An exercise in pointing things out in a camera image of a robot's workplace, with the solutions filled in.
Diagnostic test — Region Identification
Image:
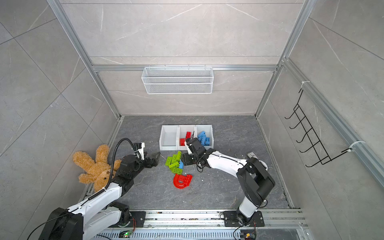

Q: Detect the small red lego brick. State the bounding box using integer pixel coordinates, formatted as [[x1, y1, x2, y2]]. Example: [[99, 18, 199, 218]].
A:
[[180, 138, 186, 147]]

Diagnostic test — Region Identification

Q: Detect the long red lego brick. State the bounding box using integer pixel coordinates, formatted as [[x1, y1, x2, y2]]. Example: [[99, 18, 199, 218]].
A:
[[185, 132, 192, 140]]

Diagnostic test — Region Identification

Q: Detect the red arch lego piece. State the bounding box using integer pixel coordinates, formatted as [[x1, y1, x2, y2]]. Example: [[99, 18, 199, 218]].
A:
[[173, 174, 193, 189]]

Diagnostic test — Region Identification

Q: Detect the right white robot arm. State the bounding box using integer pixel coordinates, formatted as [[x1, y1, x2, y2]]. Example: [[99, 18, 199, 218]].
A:
[[186, 138, 276, 226]]

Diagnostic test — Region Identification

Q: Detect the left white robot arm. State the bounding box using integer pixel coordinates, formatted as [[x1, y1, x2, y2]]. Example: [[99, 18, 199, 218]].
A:
[[39, 138, 161, 240]]

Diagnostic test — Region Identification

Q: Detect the white right plastic bin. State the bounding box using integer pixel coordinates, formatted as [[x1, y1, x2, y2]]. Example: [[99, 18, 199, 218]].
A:
[[196, 125, 214, 149]]

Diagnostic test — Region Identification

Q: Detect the white plastic bin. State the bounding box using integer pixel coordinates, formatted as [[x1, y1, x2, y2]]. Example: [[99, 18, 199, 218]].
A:
[[196, 125, 214, 149], [178, 125, 197, 151], [159, 125, 179, 151]]

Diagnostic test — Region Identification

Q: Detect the white left plastic bin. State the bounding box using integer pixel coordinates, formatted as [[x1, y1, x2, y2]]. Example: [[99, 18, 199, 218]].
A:
[[159, 125, 179, 151]]

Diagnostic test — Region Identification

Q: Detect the white middle plastic bin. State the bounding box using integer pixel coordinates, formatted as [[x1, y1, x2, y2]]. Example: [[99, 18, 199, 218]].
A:
[[178, 125, 197, 151]]

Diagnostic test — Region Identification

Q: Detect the brown teddy bear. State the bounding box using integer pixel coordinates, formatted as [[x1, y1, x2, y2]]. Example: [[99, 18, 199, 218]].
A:
[[73, 145, 122, 192]]

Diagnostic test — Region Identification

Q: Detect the small clear case clock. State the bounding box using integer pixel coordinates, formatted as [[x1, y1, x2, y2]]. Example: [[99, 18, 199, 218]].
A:
[[247, 152, 257, 158]]

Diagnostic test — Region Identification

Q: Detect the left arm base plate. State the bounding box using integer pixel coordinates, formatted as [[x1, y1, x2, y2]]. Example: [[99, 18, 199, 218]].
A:
[[117, 211, 146, 228]]

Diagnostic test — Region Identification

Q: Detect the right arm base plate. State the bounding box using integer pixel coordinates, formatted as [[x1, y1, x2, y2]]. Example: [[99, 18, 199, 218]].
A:
[[220, 211, 265, 227]]

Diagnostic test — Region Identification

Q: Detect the white wire mesh basket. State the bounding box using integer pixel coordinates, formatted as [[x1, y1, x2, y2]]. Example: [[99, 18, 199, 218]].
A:
[[142, 67, 214, 95]]

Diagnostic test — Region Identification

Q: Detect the aluminium front rail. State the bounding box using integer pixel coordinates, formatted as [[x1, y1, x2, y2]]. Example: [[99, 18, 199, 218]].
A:
[[131, 209, 309, 230]]

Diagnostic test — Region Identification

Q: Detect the black wire hook rack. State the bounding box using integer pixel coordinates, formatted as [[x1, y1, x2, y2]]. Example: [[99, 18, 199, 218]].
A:
[[284, 89, 353, 168]]

